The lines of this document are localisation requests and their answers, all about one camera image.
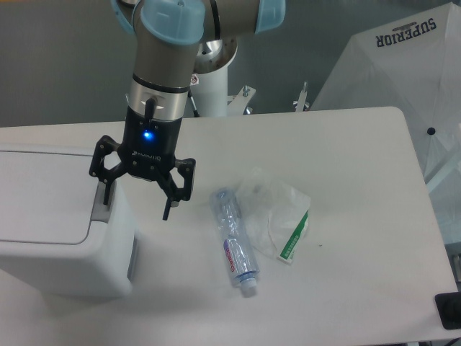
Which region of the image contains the white metal base frame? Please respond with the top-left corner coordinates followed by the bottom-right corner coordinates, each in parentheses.
top-left (125, 82), bottom-right (256, 120)

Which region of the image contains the crushed clear plastic bottle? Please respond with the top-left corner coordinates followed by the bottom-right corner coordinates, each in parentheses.
top-left (210, 187), bottom-right (259, 298)

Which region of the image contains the white umbrella Superior print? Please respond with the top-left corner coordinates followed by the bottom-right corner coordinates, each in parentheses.
top-left (311, 3), bottom-right (460, 178)

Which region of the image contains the black device at table corner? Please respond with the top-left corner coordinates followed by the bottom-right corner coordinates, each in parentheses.
top-left (434, 292), bottom-right (460, 330)

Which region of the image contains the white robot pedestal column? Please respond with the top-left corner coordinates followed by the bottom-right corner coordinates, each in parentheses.
top-left (189, 67), bottom-right (228, 117)

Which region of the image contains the white trash can lid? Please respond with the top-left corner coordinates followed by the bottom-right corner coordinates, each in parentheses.
top-left (1, 149), bottom-right (98, 245)

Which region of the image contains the silver levelling foot bolt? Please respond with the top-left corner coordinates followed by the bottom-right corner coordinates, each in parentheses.
top-left (293, 81), bottom-right (310, 112)

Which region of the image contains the grey lid push button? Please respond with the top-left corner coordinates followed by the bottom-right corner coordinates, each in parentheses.
top-left (90, 182), bottom-right (116, 223)

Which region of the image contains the white trash can body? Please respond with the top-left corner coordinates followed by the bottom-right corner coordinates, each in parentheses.
top-left (1, 143), bottom-right (140, 298)

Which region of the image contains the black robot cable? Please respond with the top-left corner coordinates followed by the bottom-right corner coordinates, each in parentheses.
top-left (187, 89), bottom-right (200, 118)

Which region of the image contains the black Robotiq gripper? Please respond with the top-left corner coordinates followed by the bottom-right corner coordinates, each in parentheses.
top-left (88, 107), bottom-right (197, 221)

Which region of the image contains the clear plastic bag green label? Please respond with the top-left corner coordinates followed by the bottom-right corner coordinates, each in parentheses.
top-left (236, 167), bottom-right (311, 265)

